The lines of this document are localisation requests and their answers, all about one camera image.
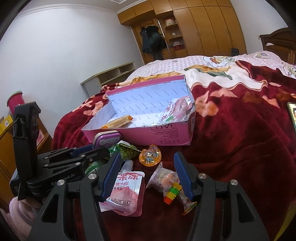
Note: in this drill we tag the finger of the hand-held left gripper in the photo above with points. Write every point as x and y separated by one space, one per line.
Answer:
98 154
81 150

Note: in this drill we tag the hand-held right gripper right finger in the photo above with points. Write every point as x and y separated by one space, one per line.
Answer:
183 178

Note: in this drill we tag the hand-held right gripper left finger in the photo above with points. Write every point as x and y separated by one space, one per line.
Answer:
113 178

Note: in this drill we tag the green pea packet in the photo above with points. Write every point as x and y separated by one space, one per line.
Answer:
126 149
94 167

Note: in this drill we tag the purple jelly cup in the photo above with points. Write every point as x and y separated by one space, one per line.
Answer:
106 140

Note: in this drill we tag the clear rainbow candy packet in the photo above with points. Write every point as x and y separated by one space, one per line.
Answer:
161 178

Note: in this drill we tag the pink jelly pouch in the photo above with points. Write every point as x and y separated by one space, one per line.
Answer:
129 197

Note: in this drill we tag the orange jelly cup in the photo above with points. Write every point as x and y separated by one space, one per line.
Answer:
149 157

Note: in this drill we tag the pink cardboard box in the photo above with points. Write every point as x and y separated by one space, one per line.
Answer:
138 136

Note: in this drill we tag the pink and white snack packet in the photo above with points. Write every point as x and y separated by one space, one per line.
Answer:
180 109

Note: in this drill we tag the wooden cabinet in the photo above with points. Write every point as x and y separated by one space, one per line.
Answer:
9 148

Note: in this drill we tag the pink patterned paper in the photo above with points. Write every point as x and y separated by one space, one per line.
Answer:
42 137

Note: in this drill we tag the yellow box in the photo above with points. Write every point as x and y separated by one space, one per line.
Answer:
5 124

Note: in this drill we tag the red cylindrical container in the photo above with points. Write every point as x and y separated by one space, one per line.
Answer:
15 102

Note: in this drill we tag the red floral blanket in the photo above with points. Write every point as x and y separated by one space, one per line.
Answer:
231 139

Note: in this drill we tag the grey shelf unit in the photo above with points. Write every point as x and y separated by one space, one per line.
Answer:
92 85

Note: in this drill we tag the pink checkered bed sheet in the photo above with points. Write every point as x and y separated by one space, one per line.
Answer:
166 64

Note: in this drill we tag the smartphone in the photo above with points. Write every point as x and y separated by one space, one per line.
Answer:
291 115

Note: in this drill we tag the dark hanging coats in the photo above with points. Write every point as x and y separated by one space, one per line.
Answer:
150 39

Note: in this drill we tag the red and white shelf items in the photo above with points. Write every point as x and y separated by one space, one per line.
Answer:
177 46

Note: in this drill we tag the small dark bag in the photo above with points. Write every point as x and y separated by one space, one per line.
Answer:
235 52

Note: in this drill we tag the round white box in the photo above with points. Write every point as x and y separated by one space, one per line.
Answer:
170 22

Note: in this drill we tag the wooden wardrobe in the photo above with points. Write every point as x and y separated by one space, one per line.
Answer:
208 27

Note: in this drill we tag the dark wooden headboard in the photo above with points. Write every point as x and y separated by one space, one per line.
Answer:
277 39

